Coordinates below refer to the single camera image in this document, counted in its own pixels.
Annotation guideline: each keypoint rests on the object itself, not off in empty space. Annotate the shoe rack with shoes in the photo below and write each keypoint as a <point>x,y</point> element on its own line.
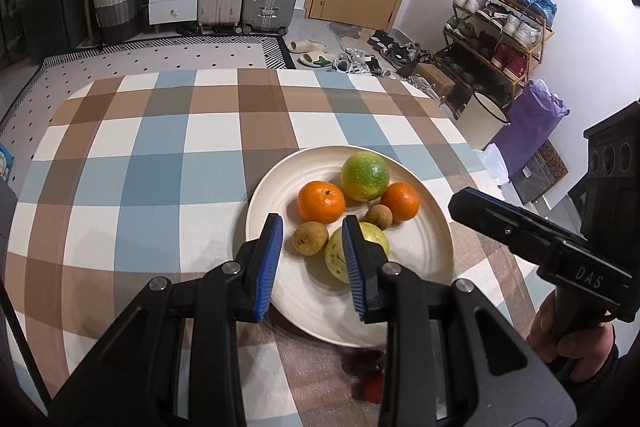
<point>500,22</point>

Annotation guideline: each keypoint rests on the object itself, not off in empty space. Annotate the pile of shoes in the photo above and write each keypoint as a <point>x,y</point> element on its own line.
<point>395,57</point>

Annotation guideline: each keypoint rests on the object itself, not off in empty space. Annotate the cream round plate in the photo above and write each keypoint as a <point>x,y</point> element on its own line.
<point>425,257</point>

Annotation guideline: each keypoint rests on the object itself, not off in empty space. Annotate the woven basket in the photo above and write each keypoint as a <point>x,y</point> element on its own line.
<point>116,12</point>

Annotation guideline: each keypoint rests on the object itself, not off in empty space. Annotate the purple bag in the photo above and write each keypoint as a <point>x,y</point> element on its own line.
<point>532,117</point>

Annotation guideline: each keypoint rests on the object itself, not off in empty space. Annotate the green guava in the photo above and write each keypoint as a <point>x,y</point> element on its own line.
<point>365,175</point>

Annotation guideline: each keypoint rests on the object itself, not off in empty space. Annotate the brown longan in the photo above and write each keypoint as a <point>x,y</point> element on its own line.
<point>379,217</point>
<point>310,238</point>

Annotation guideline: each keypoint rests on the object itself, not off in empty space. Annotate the wooden shoe rack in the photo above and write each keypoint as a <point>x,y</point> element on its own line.
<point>537,57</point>

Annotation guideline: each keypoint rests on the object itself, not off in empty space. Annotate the grey fluffy mat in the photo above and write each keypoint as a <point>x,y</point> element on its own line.
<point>345,36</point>

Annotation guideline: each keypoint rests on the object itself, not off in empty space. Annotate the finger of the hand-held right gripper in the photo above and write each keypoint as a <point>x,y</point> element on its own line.
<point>500,222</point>

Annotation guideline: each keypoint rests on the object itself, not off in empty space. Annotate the orange tangerine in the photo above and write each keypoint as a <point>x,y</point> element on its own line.
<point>400,202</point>
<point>322,203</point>

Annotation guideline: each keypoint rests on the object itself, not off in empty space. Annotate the cream waste bin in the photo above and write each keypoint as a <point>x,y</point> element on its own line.
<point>480,119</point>

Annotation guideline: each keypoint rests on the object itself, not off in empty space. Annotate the white plastic bag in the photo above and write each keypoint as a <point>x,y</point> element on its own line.
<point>497,162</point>

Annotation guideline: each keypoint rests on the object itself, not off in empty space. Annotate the cardboard box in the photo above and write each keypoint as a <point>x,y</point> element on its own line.
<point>435,78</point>

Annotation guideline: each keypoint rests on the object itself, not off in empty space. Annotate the black and white patterned rug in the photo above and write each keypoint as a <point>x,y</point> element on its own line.
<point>150,54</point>

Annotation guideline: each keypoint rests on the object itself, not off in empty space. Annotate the checked tablecloth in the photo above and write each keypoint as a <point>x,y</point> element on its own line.
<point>150,187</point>

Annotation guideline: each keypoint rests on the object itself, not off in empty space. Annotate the cream slipper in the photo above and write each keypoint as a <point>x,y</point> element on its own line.
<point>315,60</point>
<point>306,46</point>

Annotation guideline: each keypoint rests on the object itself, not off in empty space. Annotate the yellow-green guava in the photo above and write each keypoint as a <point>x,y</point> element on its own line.
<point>372,239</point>

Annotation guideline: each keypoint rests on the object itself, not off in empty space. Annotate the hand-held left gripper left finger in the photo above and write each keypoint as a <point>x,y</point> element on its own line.
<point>267,269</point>

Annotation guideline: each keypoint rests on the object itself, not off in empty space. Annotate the blue book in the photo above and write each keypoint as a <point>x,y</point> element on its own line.
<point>6,161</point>

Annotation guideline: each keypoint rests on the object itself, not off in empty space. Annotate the red tomato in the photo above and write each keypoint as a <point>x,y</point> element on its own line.
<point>371,391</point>

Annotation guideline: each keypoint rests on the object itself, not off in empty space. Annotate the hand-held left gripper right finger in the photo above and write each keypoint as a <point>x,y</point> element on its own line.
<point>352,272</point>

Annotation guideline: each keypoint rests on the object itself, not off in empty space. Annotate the person's right hand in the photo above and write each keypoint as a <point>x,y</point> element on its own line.
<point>575,349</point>

